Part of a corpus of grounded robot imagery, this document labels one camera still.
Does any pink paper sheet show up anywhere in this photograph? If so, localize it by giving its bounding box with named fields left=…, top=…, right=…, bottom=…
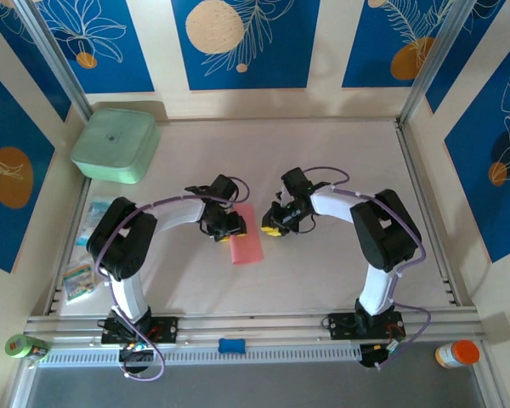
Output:
left=229, top=202, right=266, bottom=266

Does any mint green square case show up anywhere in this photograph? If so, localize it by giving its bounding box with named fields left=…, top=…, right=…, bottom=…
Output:
left=70, top=108, right=162, bottom=185

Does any blue bone-shaped clip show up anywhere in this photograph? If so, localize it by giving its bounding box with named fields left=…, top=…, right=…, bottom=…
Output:
left=218, top=337, right=247, bottom=354

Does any clear packet with blue print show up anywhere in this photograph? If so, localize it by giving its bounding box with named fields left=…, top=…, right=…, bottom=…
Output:
left=75, top=195, right=118, bottom=247

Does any black controller board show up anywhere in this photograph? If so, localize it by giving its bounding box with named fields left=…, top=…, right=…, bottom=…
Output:
left=360, top=342, right=405, bottom=370
left=118, top=342, right=156, bottom=371

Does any clear packet with green print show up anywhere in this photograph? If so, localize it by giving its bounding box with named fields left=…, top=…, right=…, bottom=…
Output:
left=62, top=254, right=98, bottom=306

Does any green labelled cylinder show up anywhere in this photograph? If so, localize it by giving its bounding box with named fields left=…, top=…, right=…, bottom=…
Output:
left=25, top=337, right=52, bottom=363

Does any bottle with orange lid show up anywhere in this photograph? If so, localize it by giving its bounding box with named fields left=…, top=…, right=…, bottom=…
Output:
left=434, top=339, right=481, bottom=370

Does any green tape roll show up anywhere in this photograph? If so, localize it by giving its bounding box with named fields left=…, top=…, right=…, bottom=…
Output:
left=4, top=333, right=31, bottom=360

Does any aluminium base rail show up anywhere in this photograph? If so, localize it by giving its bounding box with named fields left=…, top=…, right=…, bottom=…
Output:
left=24, top=308, right=488, bottom=342

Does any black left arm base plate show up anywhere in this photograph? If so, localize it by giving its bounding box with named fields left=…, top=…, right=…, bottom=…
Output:
left=100, top=316, right=179, bottom=345

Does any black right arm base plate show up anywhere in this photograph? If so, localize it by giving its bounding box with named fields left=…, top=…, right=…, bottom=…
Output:
left=329, top=311, right=405, bottom=341

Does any grey slotted cable duct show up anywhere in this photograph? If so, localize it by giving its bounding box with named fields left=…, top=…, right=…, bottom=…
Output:
left=37, top=343, right=362, bottom=365

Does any aluminium side rail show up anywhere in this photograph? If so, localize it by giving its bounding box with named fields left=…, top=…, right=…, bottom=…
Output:
left=394, top=121, right=460, bottom=308
left=44, top=176, right=93, bottom=316

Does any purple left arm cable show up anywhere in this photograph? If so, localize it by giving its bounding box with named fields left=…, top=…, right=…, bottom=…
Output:
left=93, top=174, right=251, bottom=381

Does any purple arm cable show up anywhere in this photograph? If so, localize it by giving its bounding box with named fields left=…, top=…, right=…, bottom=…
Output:
left=303, top=165, right=433, bottom=372
left=93, top=174, right=251, bottom=381

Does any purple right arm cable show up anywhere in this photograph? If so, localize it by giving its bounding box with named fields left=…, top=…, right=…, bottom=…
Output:
left=303, top=165, right=433, bottom=372

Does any aluminium corner post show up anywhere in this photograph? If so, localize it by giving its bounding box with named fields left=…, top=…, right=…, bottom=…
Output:
left=14, top=0, right=94, bottom=123
left=398, top=0, right=481, bottom=127

